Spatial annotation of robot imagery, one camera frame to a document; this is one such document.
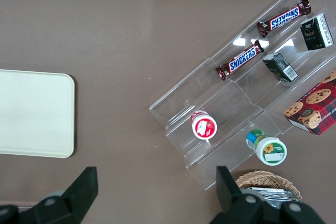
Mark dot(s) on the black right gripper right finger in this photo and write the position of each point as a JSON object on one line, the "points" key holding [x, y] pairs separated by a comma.
{"points": [[231, 197]]}

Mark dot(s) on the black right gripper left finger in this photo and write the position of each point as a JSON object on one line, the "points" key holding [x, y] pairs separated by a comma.
{"points": [[78, 195]]}

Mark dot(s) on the light wicker basket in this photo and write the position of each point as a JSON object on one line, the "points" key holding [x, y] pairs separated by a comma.
{"points": [[262, 179]]}

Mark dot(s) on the aluminium foil tray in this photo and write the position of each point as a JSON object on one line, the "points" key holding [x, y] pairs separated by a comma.
{"points": [[273, 193]]}

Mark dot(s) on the cream plastic tray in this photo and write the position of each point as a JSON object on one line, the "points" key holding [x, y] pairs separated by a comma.
{"points": [[34, 113]]}

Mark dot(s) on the green lidded snack cup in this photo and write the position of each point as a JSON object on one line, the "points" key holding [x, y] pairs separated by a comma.
{"points": [[270, 150]]}

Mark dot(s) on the red lidded yogurt cup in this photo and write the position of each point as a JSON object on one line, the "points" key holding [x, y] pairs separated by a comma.
{"points": [[204, 128]]}

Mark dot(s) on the clear acrylic stepped stand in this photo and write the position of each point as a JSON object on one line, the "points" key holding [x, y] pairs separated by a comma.
{"points": [[223, 95]]}

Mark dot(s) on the red tartan cookie box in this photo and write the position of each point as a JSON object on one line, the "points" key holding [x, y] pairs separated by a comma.
{"points": [[315, 106]]}

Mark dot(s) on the Snickers chocolate bar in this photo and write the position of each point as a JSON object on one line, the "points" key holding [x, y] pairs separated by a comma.
{"points": [[284, 17], [242, 60]]}

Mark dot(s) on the small black drink carton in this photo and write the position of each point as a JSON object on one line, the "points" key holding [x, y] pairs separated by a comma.
{"points": [[279, 68]]}

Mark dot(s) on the small black white carton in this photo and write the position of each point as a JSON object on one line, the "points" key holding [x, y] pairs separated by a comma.
{"points": [[316, 33]]}

